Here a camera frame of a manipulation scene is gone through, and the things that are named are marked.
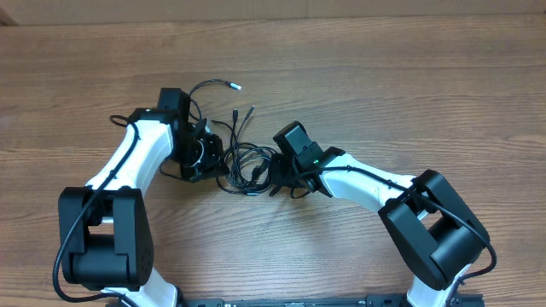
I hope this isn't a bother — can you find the black usb cable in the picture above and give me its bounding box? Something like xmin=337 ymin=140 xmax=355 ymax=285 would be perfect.
xmin=187 ymin=78 xmax=281 ymax=196

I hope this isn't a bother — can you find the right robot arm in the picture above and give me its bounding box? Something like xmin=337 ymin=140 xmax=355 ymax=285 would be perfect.
xmin=270 ymin=121 xmax=495 ymax=306

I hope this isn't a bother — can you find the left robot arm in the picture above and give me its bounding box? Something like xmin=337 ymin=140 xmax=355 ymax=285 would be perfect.
xmin=52 ymin=88 xmax=229 ymax=306

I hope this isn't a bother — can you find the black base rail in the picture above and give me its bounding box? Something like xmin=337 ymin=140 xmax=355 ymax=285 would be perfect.
xmin=182 ymin=294 xmax=410 ymax=307

